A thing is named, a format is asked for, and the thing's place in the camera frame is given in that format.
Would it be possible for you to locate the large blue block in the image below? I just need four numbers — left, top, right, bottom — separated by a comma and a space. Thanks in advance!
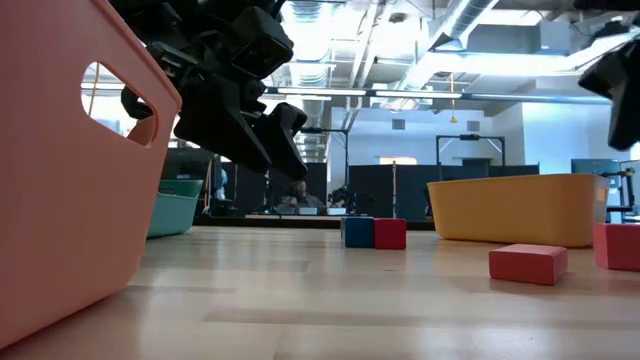
342, 216, 376, 250

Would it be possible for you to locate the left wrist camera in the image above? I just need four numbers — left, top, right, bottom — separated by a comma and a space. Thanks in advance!
232, 5, 295, 80

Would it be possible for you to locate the black aluminium table frame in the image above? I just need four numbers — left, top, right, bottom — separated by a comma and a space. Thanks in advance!
197, 219, 436, 232

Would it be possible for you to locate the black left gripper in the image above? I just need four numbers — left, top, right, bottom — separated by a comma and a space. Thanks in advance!
147, 42, 309, 181

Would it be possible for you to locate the salmon orange plastic bin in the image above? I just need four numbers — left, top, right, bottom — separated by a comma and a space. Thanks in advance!
0, 0, 184, 351

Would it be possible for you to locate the overhead light bar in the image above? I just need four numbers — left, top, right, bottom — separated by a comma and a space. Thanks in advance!
264, 85, 614, 106

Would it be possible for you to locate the background wooden table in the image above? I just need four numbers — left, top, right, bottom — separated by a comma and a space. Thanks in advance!
244, 213, 375, 222

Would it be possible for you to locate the ribbed silver air duct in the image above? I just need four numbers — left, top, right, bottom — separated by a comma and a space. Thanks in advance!
279, 0, 335, 162

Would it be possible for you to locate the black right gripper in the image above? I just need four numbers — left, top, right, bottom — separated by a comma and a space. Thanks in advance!
578, 38, 640, 151

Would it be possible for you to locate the black gantry stand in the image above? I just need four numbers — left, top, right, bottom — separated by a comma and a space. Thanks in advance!
435, 133, 506, 169
299, 127, 350, 216

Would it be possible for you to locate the teal plastic bin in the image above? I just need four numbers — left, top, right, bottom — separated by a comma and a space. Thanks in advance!
146, 178, 205, 240

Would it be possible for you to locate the black partition panel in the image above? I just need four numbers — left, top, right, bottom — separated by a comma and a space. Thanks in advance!
234, 162, 329, 217
348, 163, 540, 221

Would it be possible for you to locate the yellow plastic bin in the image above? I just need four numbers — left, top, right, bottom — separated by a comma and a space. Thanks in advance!
426, 173, 612, 249

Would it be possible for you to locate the person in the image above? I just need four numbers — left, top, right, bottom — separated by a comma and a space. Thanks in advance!
277, 180, 326, 216

